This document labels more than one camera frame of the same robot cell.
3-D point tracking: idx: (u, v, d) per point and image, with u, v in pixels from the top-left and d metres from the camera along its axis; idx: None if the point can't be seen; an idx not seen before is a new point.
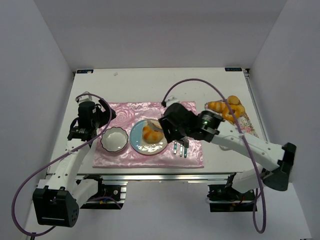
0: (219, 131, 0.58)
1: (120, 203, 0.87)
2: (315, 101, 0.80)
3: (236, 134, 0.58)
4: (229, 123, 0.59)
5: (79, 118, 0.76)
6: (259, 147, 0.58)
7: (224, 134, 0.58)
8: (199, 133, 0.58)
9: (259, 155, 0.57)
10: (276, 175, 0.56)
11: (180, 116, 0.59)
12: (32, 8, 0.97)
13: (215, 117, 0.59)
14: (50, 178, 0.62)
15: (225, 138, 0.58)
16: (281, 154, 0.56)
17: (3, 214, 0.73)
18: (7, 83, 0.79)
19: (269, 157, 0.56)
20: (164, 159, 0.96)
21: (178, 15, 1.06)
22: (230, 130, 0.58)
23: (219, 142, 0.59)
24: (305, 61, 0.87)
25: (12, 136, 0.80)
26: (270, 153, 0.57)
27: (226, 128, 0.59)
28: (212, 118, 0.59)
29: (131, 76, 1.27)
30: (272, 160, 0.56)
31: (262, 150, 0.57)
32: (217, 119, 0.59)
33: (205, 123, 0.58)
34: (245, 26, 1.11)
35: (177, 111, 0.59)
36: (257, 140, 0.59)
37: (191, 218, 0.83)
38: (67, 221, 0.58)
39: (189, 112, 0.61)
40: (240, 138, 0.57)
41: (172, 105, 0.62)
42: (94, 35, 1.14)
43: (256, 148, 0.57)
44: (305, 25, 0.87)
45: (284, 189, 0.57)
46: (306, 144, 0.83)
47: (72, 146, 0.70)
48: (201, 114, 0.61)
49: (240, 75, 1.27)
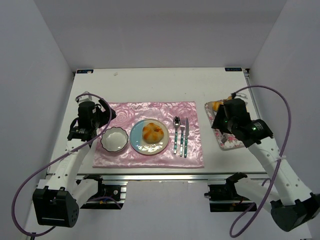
0: (261, 142, 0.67)
1: (120, 203, 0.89)
2: (315, 101, 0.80)
3: (274, 155, 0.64)
4: (275, 143, 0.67)
5: (79, 118, 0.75)
6: (287, 179, 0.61)
7: (264, 148, 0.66)
8: (241, 134, 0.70)
9: (283, 184, 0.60)
10: (288, 213, 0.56)
11: (234, 112, 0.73)
12: (31, 8, 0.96)
13: (266, 130, 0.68)
14: (50, 179, 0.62)
15: (262, 152, 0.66)
16: (305, 198, 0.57)
17: (3, 214, 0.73)
18: (6, 83, 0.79)
19: (291, 192, 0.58)
20: (164, 159, 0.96)
21: (178, 15, 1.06)
22: (271, 148, 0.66)
23: (256, 153, 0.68)
24: (305, 61, 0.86)
25: (12, 136, 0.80)
26: (295, 190, 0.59)
27: (270, 144, 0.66)
28: (262, 129, 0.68)
29: (131, 77, 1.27)
30: (291, 196, 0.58)
31: (288, 182, 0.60)
32: (267, 133, 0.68)
33: (253, 129, 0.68)
34: (245, 25, 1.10)
35: (234, 110, 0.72)
36: (290, 173, 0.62)
37: (190, 218, 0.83)
38: (66, 221, 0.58)
39: (246, 114, 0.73)
40: (276, 160, 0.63)
41: (239, 102, 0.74)
42: (94, 34, 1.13)
43: (283, 178, 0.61)
44: (306, 24, 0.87)
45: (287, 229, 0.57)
46: (306, 144, 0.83)
47: (72, 146, 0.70)
48: (257, 122, 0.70)
49: (240, 75, 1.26)
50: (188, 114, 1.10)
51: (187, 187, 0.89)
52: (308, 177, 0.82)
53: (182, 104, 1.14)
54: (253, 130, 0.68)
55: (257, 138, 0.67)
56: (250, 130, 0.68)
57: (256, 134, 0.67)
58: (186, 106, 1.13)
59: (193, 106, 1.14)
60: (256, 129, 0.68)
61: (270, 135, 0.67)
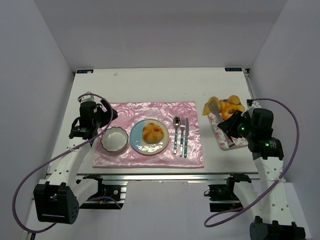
0: (267, 158, 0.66)
1: (120, 203, 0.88)
2: (315, 101, 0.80)
3: (273, 175, 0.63)
4: (282, 164, 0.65)
5: (80, 118, 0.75)
6: (276, 200, 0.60)
7: (267, 164, 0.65)
8: (253, 144, 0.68)
9: (268, 203, 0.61)
10: (261, 227, 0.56)
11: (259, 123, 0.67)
12: (32, 8, 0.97)
13: (277, 151, 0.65)
14: (51, 175, 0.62)
15: (264, 168, 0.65)
16: (284, 223, 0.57)
17: (3, 214, 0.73)
18: (7, 83, 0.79)
19: (273, 213, 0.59)
20: (164, 159, 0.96)
21: (178, 15, 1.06)
22: (275, 168, 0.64)
23: (259, 165, 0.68)
24: (304, 61, 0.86)
25: (12, 136, 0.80)
26: (278, 212, 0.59)
27: (273, 164, 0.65)
28: (275, 148, 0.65)
29: (131, 77, 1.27)
30: (271, 216, 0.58)
31: (274, 203, 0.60)
32: (278, 153, 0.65)
33: (266, 145, 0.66)
34: (245, 26, 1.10)
35: (259, 122, 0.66)
36: (282, 195, 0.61)
37: (190, 218, 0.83)
38: (66, 217, 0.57)
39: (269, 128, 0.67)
40: (273, 180, 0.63)
41: (270, 112, 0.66)
42: (94, 34, 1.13)
43: (272, 197, 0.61)
44: (305, 24, 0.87)
45: None
46: (306, 143, 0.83)
47: (74, 144, 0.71)
48: (274, 140, 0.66)
49: (240, 75, 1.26)
50: (188, 114, 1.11)
51: (186, 187, 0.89)
52: (308, 177, 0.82)
53: (182, 104, 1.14)
54: (265, 145, 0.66)
55: (266, 153, 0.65)
56: (263, 144, 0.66)
57: (266, 150, 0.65)
58: (186, 106, 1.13)
59: (193, 106, 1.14)
60: (268, 146, 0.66)
61: (279, 156, 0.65)
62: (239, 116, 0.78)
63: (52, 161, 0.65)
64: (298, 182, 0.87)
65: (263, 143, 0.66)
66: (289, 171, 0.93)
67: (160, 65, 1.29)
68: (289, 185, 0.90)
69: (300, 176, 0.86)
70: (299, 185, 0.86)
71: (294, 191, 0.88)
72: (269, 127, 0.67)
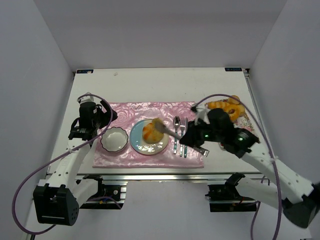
0: (251, 149, 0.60)
1: (120, 203, 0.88)
2: (315, 101, 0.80)
3: (268, 158, 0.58)
4: (263, 145, 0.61)
5: (80, 118, 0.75)
6: (286, 176, 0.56)
7: (255, 154, 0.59)
8: (230, 146, 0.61)
9: (284, 184, 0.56)
10: (299, 207, 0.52)
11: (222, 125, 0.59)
12: (32, 8, 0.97)
13: (251, 136, 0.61)
14: (51, 177, 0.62)
15: (256, 159, 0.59)
16: (309, 190, 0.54)
17: (3, 214, 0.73)
18: (7, 83, 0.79)
19: (296, 190, 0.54)
20: (164, 159, 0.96)
21: (178, 15, 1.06)
22: (263, 152, 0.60)
23: (248, 160, 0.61)
24: (304, 61, 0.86)
25: (12, 136, 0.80)
26: (297, 185, 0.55)
27: (259, 150, 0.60)
28: (248, 137, 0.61)
29: (131, 77, 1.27)
30: (296, 194, 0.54)
31: (288, 180, 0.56)
32: (253, 138, 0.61)
33: (241, 139, 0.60)
34: (245, 26, 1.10)
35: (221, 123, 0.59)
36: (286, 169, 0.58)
37: (190, 218, 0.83)
38: (66, 219, 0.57)
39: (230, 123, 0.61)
40: (270, 163, 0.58)
41: (220, 110, 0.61)
42: (94, 35, 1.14)
43: (283, 177, 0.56)
44: (305, 24, 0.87)
45: (304, 225, 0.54)
46: (306, 144, 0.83)
47: (73, 145, 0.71)
48: (240, 130, 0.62)
49: (240, 75, 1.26)
50: (187, 114, 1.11)
51: (187, 187, 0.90)
52: (308, 177, 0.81)
53: (182, 104, 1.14)
54: (241, 141, 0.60)
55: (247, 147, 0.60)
56: (239, 142, 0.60)
57: (244, 144, 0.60)
58: (186, 106, 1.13)
59: None
60: (243, 139, 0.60)
61: (256, 140, 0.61)
62: (193, 128, 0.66)
63: (51, 162, 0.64)
64: None
65: (236, 140, 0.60)
66: None
67: (160, 65, 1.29)
68: None
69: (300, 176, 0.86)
70: None
71: None
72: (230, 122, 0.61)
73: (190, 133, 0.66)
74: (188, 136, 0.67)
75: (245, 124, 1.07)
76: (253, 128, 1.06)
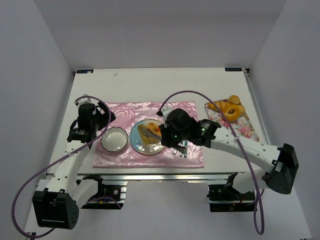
0: (215, 136, 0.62)
1: (120, 203, 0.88)
2: (315, 101, 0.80)
3: (232, 138, 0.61)
4: (226, 128, 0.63)
5: (79, 120, 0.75)
6: (253, 149, 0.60)
7: (219, 138, 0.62)
8: (197, 140, 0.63)
9: (254, 156, 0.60)
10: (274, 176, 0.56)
11: (183, 122, 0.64)
12: (31, 8, 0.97)
13: (213, 124, 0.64)
14: (50, 181, 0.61)
15: (222, 143, 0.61)
16: (277, 155, 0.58)
17: (3, 214, 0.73)
18: (7, 84, 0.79)
19: (265, 158, 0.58)
20: (164, 159, 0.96)
21: (178, 15, 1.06)
22: (227, 134, 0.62)
23: (217, 146, 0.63)
24: (304, 61, 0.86)
25: (12, 136, 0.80)
26: (266, 153, 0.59)
27: (222, 133, 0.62)
28: (210, 126, 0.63)
29: (131, 77, 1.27)
30: (267, 161, 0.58)
31: (257, 152, 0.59)
32: (215, 125, 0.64)
33: (203, 129, 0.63)
34: (245, 25, 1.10)
35: (180, 118, 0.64)
36: (251, 142, 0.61)
37: (190, 218, 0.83)
38: (66, 223, 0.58)
39: (191, 118, 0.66)
40: (235, 142, 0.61)
41: (177, 111, 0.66)
42: (94, 35, 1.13)
43: (250, 150, 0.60)
44: (305, 24, 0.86)
45: (288, 191, 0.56)
46: (306, 144, 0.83)
47: (72, 148, 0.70)
48: (202, 121, 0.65)
49: (240, 75, 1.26)
50: None
51: (187, 187, 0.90)
52: (308, 177, 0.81)
53: (182, 104, 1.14)
54: (203, 131, 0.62)
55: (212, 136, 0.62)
56: (203, 133, 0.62)
57: (208, 134, 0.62)
58: (186, 106, 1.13)
59: (193, 106, 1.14)
60: (205, 129, 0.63)
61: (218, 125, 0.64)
62: (167, 132, 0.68)
63: (50, 166, 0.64)
64: (298, 182, 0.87)
65: (200, 132, 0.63)
66: None
67: (160, 65, 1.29)
68: None
69: (300, 176, 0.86)
70: (299, 186, 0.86)
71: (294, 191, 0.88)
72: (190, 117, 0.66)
73: (167, 138, 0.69)
74: (167, 141, 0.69)
75: (245, 124, 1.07)
76: (253, 128, 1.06)
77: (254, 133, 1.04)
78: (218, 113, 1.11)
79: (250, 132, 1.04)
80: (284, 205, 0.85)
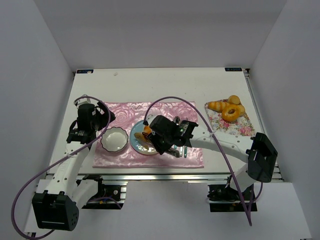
0: (193, 134, 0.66)
1: (120, 203, 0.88)
2: (314, 101, 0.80)
3: (207, 134, 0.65)
4: (202, 127, 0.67)
5: (78, 120, 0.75)
6: (228, 142, 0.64)
7: (196, 136, 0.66)
8: (178, 141, 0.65)
9: (230, 149, 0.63)
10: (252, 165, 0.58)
11: (163, 125, 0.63)
12: (31, 8, 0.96)
13: (191, 124, 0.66)
14: (49, 183, 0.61)
15: (200, 140, 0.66)
16: (250, 145, 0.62)
17: (4, 213, 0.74)
18: (7, 84, 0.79)
19: (240, 149, 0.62)
20: (164, 159, 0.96)
21: (178, 15, 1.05)
22: (203, 132, 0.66)
23: (198, 144, 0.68)
24: (304, 61, 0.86)
25: (13, 136, 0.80)
26: (240, 144, 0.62)
27: (199, 131, 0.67)
28: (189, 126, 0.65)
29: (131, 77, 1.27)
30: (242, 152, 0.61)
31: (232, 144, 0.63)
32: (192, 124, 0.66)
33: (182, 130, 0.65)
34: (245, 25, 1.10)
35: (159, 122, 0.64)
36: (226, 136, 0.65)
37: (190, 218, 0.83)
38: (66, 224, 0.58)
39: (170, 121, 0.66)
40: (210, 137, 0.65)
41: (156, 117, 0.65)
42: (94, 34, 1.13)
43: (226, 143, 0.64)
44: (305, 24, 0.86)
45: (269, 178, 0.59)
46: (306, 144, 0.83)
47: (72, 149, 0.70)
48: (181, 123, 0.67)
49: (240, 75, 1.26)
50: (188, 114, 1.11)
51: (187, 187, 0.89)
52: (308, 177, 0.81)
53: (182, 104, 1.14)
54: (183, 132, 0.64)
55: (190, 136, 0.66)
56: (182, 133, 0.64)
57: (187, 134, 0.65)
58: (186, 106, 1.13)
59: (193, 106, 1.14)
60: (184, 130, 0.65)
61: (195, 124, 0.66)
62: (155, 138, 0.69)
63: (50, 168, 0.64)
64: (298, 182, 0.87)
65: (179, 133, 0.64)
66: (289, 171, 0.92)
67: (161, 65, 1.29)
68: (289, 184, 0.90)
69: (299, 176, 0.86)
70: (299, 186, 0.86)
71: (294, 191, 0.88)
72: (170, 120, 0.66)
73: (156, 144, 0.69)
74: (157, 147, 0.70)
75: (245, 124, 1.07)
76: (253, 128, 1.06)
77: (253, 133, 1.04)
78: (218, 113, 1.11)
79: (250, 132, 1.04)
80: (284, 205, 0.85)
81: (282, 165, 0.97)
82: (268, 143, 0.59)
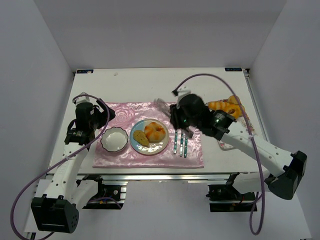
0: (229, 130, 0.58)
1: (120, 203, 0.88)
2: (314, 100, 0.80)
3: (246, 136, 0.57)
4: (241, 124, 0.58)
5: (77, 120, 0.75)
6: (267, 151, 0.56)
7: (233, 134, 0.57)
8: (208, 130, 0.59)
9: (265, 159, 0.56)
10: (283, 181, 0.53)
11: (196, 109, 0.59)
12: (31, 8, 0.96)
13: (228, 117, 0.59)
14: (48, 186, 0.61)
15: (235, 139, 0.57)
16: (289, 162, 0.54)
17: (3, 214, 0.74)
18: (7, 84, 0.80)
19: (277, 163, 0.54)
20: (164, 159, 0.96)
21: (178, 15, 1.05)
22: (241, 130, 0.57)
23: (229, 141, 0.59)
24: (304, 61, 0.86)
25: (12, 136, 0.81)
26: (279, 158, 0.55)
27: (236, 128, 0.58)
28: (224, 118, 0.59)
29: (131, 77, 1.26)
30: (278, 166, 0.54)
31: (269, 154, 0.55)
32: (229, 118, 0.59)
33: (217, 121, 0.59)
34: (245, 25, 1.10)
35: (193, 106, 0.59)
36: (265, 143, 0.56)
37: (190, 219, 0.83)
38: (66, 226, 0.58)
39: (205, 106, 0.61)
40: (249, 140, 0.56)
41: (192, 95, 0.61)
42: (94, 35, 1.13)
43: (263, 152, 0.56)
44: (305, 24, 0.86)
45: (289, 198, 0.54)
46: (306, 144, 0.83)
47: (70, 151, 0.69)
48: (216, 112, 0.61)
49: (240, 75, 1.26)
50: None
51: (187, 187, 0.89)
52: (308, 177, 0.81)
53: None
54: (217, 123, 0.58)
55: (226, 130, 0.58)
56: (217, 124, 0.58)
57: (221, 126, 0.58)
58: None
59: None
60: (219, 121, 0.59)
61: (233, 119, 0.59)
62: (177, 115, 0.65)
63: (48, 171, 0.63)
64: None
65: (213, 122, 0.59)
66: None
67: (161, 65, 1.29)
68: None
69: None
70: (299, 185, 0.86)
71: (294, 191, 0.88)
72: (205, 105, 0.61)
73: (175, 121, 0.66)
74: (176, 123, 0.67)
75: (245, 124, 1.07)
76: (253, 128, 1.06)
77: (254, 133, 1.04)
78: None
79: None
80: (284, 205, 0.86)
81: None
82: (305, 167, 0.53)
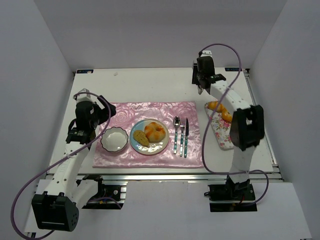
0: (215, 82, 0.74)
1: (120, 203, 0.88)
2: (314, 100, 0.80)
3: (224, 88, 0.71)
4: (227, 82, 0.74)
5: (77, 120, 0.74)
6: (232, 98, 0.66)
7: (217, 85, 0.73)
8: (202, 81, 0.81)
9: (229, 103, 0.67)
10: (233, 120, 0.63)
11: (204, 64, 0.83)
12: (31, 8, 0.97)
13: (221, 76, 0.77)
14: (49, 184, 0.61)
15: (216, 88, 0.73)
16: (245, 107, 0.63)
17: (3, 214, 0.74)
18: (7, 84, 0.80)
19: (235, 106, 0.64)
20: (164, 159, 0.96)
21: (178, 15, 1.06)
22: (223, 85, 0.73)
23: (214, 93, 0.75)
24: (304, 61, 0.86)
25: (13, 136, 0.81)
26: (237, 103, 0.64)
27: (221, 83, 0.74)
28: (217, 76, 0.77)
29: (131, 77, 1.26)
30: (234, 108, 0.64)
31: (233, 100, 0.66)
32: (222, 78, 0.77)
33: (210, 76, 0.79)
34: (245, 26, 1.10)
35: (202, 64, 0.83)
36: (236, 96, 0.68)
37: (190, 218, 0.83)
38: (66, 225, 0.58)
39: (212, 66, 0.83)
40: (225, 90, 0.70)
41: (208, 56, 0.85)
42: (94, 35, 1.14)
43: (229, 98, 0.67)
44: (305, 24, 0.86)
45: (242, 147, 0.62)
46: (306, 144, 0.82)
47: (71, 149, 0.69)
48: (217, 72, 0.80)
49: (240, 75, 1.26)
50: (188, 114, 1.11)
51: (187, 187, 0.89)
52: (308, 177, 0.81)
53: (182, 104, 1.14)
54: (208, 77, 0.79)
55: (213, 81, 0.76)
56: (209, 78, 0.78)
57: (209, 79, 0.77)
58: (186, 106, 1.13)
59: (193, 106, 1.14)
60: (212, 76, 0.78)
61: (224, 78, 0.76)
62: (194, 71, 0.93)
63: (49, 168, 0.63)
64: (298, 182, 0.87)
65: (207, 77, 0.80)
66: (289, 171, 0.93)
67: (160, 65, 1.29)
68: (289, 184, 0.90)
69: (300, 176, 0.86)
70: (299, 185, 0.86)
71: (294, 191, 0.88)
72: (213, 65, 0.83)
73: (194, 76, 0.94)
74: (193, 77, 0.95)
75: None
76: None
77: None
78: (218, 114, 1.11)
79: None
80: (285, 205, 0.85)
81: (282, 165, 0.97)
82: (259, 117, 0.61)
